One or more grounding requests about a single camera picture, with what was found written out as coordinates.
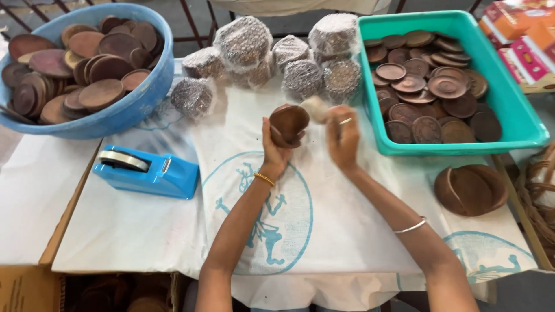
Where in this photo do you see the white paper sheet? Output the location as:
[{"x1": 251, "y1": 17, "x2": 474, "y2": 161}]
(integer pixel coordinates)
[{"x1": 0, "y1": 125, "x2": 103, "y2": 266}]

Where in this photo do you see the silver bangle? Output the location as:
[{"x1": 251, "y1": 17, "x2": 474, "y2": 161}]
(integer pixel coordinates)
[{"x1": 393, "y1": 216, "x2": 428, "y2": 235}]

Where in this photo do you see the beige polishing cloth pad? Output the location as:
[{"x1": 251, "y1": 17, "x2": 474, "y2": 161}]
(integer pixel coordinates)
[{"x1": 300, "y1": 96, "x2": 332, "y2": 125}]

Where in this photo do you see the brown clay disc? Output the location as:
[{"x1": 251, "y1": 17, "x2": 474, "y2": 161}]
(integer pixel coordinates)
[
  {"x1": 434, "y1": 167, "x2": 460, "y2": 215},
  {"x1": 270, "y1": 125, "x2": 305, "y2": 150},
  {"x1": 269, "y1": 103, "x2": 311, "y2": 140},
  {"x1": 447, "y1": 166, "x2": 493, "y2": 218},
  {"x1": 463, "y1": 164, "x2": 509, "y2": 213}
]

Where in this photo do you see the teal plastic tray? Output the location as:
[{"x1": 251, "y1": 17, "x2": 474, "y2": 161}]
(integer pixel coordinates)
[{"x1": 356, "y1": 10, "x2": 550, "y2": 157}]

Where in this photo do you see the pile of bubble-wrapped bundles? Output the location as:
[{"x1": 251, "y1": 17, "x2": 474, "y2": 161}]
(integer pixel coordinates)
[{"x1": 170, "y1": 12, "x2": 363, "y2": 121}]

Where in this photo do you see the white cloth with blue print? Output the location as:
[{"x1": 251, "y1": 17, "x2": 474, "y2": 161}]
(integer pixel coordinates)
[{"x1": 52, "y1": 58, "x2": 539, "y2": 312}]

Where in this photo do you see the cardboard box with clay lids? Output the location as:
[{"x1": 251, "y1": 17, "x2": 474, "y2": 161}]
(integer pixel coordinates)
[{"x1": 0, "y1": 263, "x2": 185, "y2": 312}]

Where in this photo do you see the stack of colourful cartons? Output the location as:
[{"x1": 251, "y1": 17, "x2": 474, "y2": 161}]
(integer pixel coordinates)
[{"x1": 478, "y1": 0, "x2": 555, "y2": 94}]

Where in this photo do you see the blue tape dispenser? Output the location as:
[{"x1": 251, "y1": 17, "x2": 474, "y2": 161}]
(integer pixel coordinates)
[{"x1": 92, "y1": 145, "x2": 200, "y2": 201}]

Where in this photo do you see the blue plastic basin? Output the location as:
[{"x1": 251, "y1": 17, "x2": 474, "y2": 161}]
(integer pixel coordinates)
[{"x1": 0, "y1": 3, "x2": 175, "y2": 140}]

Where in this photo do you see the person's right hand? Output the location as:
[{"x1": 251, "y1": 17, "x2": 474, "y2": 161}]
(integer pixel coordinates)
[{"x1": 326, "y1": 105, "x2": 361, "y2": 172}]

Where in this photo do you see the heap of unpolished clay lids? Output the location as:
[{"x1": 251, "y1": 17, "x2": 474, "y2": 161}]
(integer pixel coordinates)
[{"x1": 1, "y1": 16, "x2": 165, "y2": 125}]

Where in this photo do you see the heap of patterned clay lids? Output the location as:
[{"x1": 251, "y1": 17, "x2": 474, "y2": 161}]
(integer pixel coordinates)
[{"x1": 363, "y1": 29, "x2": 503, "y2": 145}]

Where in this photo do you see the dark metal rack frame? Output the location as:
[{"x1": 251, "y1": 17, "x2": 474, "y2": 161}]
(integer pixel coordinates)
[{"x1": 0, "y1": 0, "x2": 237, "y2": 49}]

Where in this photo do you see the person's left hand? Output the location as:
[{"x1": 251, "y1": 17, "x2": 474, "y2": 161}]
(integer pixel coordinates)
[{"x1": 261, "y1": 116, "x2": 307, "y2": 176}]

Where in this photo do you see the clear tape roll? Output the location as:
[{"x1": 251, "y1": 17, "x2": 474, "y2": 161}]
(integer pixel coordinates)
[{"x1": 97, "y1": 149, "x2": 152, "y2": 173}]

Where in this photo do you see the wicker basket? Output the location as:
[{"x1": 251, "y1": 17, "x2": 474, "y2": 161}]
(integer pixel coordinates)
[{"x1": 514, "y1": 142, "x2": 555, "y2": 266}]

